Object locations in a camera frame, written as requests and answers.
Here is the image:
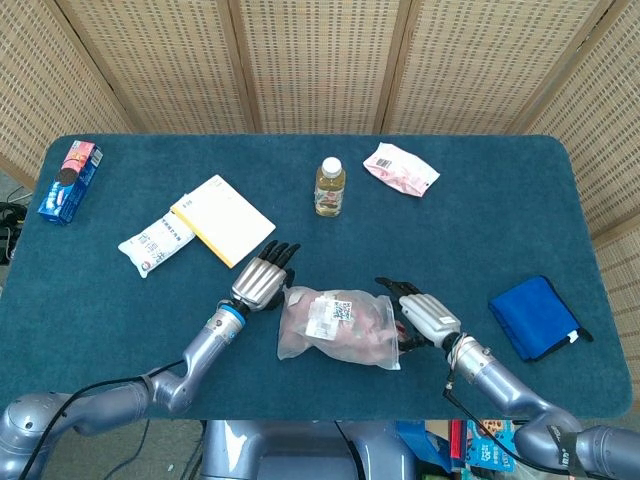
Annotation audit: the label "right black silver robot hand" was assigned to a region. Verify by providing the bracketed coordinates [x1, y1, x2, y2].
[374, 276, 462, 351]

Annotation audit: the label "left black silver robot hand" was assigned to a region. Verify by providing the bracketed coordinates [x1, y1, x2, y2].
[230, 240, 302, 312]

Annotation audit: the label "pink garment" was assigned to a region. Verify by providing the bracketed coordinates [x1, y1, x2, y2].
[284, 292, 400, 361]

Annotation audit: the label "clear plastic zip bag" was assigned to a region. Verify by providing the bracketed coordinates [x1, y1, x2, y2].
[277, 284, 403, 372]

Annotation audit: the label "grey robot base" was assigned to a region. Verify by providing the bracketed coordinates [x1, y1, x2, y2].
[199, 419, 416, 480]

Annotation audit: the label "white notepad with yellow edge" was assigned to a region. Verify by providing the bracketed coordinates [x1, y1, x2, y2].
[169, 174, 277, 270]

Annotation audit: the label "blue folded cloth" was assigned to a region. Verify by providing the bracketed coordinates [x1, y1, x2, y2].
[487, 275, 595, 363]

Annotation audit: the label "white snack pouch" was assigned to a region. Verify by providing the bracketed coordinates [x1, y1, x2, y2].
[117, 212, 197, 279]

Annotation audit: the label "tea bottle with white cap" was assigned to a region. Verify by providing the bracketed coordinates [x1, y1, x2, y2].
[314, 156, 347, 218]

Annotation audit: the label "blue plastic container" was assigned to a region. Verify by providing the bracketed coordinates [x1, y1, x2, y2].
[397, 420, 454, 471]

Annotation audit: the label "red box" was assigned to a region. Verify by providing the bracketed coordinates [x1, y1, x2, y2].
[449, 419, 466, 460]

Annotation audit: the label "dark blue table carpet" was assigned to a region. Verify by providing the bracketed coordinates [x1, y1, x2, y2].
[0, 133, 634, 421]

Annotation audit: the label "blue chocolate chip cookie box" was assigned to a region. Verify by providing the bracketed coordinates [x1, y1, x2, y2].
[464, 419, 516, 474]

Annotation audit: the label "pink white snack packet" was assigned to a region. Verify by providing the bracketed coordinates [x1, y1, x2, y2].
[362, 142, 441, 199]

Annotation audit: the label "blue cookie box with pink end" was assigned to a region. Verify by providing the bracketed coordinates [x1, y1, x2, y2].
[37, 140, 105, 226]

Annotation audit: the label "wicker folding screen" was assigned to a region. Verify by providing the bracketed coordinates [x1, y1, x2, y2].
[0, 0, 640, 321]

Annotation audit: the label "coloured wrist wires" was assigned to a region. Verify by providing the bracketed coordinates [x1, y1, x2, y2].
[447, 332, 469, 369]

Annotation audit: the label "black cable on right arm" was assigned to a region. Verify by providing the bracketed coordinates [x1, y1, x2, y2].
[442, 367, 571, 474]

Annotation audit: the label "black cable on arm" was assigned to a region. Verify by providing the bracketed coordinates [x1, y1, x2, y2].
[442, 367, 571, 474]
[19, 358, 186, 480]

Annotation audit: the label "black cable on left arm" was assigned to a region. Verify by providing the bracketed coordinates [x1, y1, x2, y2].
[19, 358, 186, 480]

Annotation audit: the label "blue floor cable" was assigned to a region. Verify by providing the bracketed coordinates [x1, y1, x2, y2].
[102, 419, 151, 480]

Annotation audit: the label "black cable bundle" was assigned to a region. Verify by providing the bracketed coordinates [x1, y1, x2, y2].
[0, 202, 26, 266]

